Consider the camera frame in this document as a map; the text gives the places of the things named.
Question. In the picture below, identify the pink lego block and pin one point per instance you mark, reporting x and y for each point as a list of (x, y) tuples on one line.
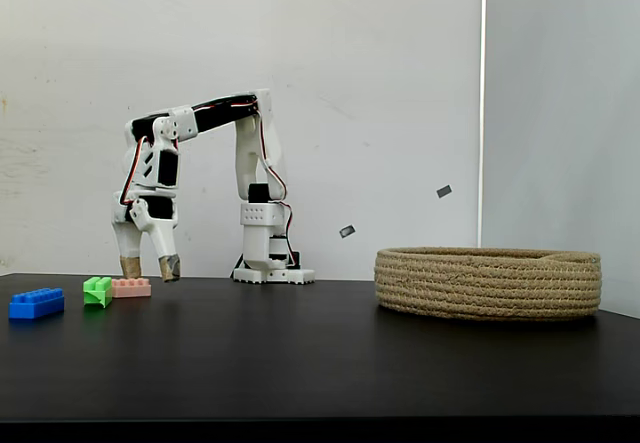
[(132, 289)]

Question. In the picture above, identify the green lego block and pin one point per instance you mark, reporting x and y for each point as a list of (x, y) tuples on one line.
[(95, 293)]

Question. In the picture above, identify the blue lego block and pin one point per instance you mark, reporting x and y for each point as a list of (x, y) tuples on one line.
[(35, 305)]

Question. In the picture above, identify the grey tape piece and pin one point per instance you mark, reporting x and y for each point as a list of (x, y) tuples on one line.
[(444, 191), (347, 231)]

